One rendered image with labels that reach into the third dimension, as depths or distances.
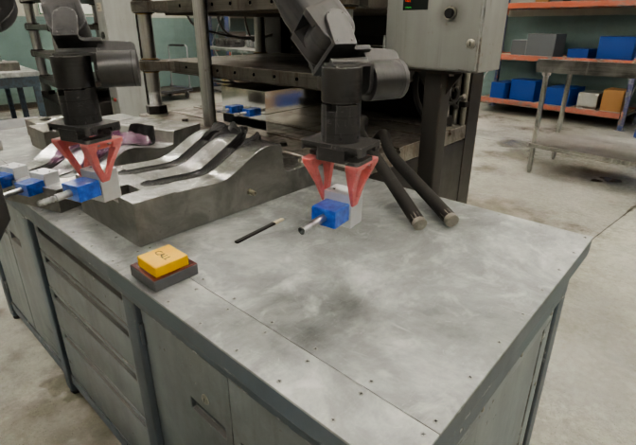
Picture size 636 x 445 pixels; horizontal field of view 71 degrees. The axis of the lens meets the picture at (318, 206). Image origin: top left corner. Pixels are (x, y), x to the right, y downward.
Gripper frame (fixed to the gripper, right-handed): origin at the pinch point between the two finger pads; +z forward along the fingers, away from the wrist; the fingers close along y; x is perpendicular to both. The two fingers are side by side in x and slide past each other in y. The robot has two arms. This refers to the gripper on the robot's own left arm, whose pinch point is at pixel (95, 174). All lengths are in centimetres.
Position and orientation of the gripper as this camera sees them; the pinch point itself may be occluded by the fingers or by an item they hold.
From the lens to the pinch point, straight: 86.6
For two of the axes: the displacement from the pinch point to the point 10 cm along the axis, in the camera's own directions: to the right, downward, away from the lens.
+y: -8.8, -1.7, 4.5
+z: 0.1, 9.3, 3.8
